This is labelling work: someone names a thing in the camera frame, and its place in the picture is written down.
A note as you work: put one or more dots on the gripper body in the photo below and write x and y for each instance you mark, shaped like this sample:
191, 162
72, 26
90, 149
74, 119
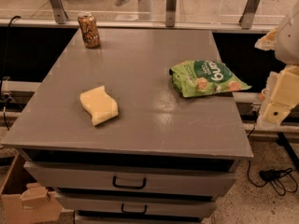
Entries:
288, 40

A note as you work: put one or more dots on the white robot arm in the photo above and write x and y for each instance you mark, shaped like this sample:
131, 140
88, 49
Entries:
284, 40

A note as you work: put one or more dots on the green rice chip bag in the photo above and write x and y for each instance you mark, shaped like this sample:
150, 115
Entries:
203, 78

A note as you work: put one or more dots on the grey drawer cabinet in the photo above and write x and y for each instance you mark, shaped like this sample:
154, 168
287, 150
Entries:
156, 127

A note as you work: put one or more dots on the top grey drawer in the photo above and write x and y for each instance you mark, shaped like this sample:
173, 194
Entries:
115, 178

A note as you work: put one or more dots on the grey drawer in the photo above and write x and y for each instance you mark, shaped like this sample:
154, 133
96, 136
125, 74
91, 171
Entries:
135, 205
115, 178
86, 217

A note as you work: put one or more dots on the yellow sponge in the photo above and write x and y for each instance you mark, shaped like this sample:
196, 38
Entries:
99, 105

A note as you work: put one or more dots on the brown soda can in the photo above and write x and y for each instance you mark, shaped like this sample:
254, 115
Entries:
88, 27

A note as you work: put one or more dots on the middle grey drawer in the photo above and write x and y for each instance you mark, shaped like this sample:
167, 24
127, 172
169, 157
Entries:
135, 205

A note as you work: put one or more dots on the bottom grey drawer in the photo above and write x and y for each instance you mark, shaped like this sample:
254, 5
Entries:
86, 217

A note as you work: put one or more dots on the cardboard box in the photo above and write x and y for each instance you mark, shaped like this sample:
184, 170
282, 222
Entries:
26, 201

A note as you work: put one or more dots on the right metal bracket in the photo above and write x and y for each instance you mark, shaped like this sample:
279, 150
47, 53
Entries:
248, 15

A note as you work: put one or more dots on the metal bracket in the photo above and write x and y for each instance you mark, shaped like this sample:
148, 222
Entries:
248, 15
170, 13
58, 11

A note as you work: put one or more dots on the middle metal bracket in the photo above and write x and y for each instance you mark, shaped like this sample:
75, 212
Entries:
170, 13

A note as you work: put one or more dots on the left metal bracket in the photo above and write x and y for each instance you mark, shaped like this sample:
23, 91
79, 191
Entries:
58, 11

